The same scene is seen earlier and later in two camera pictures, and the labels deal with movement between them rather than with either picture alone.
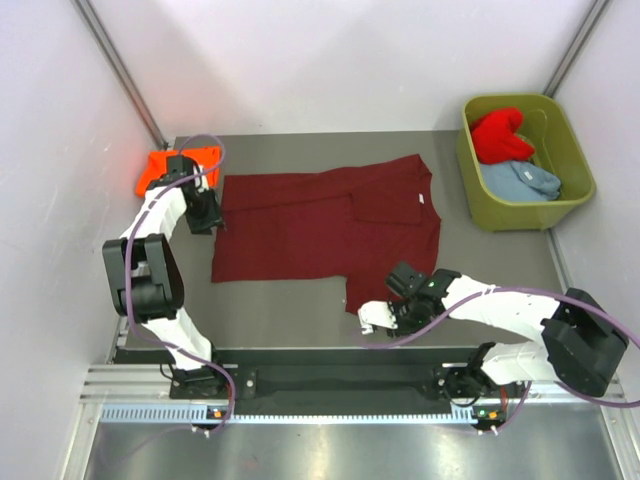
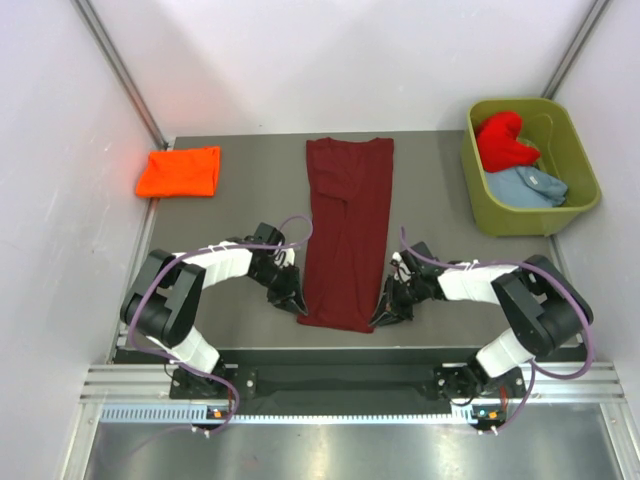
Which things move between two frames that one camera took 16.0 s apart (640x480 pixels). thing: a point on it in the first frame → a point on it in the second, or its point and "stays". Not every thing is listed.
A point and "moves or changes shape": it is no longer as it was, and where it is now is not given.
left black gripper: x=211 y=219 → x=289 y=296
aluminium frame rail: x=151 y=384 stays
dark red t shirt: x=353 y=226 moves or changes shape
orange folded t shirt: x=157 y=162 stays
